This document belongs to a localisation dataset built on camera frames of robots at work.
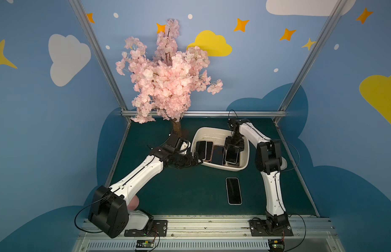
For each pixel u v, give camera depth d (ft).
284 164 3.14
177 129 3.39
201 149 3.34
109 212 1.31
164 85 1.87
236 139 2.87
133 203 2.61
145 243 2.35
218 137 3.56
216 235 2.41
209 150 3.21
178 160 2.21
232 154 3.30
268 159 2.05
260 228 2.43
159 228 2.45
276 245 2.40
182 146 2.42
